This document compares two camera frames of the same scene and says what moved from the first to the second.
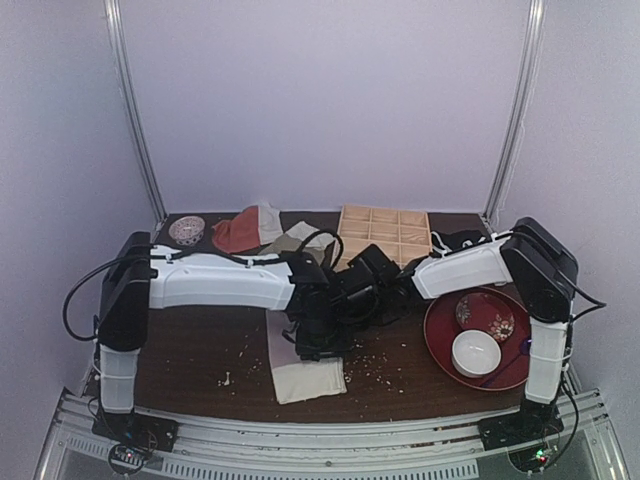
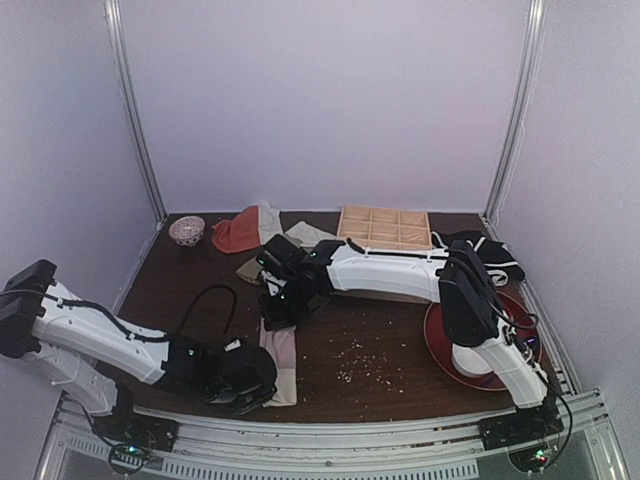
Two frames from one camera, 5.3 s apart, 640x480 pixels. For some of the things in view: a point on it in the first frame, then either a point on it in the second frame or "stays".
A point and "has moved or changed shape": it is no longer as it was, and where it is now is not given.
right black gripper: [357, 282] to [279, 317]
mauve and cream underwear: [299, 379] has moved or changed shape
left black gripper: [317, 347] to [248, 396]
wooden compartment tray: [400, 234] stays
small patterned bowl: [187, 230] stays
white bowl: [475, 353] stays
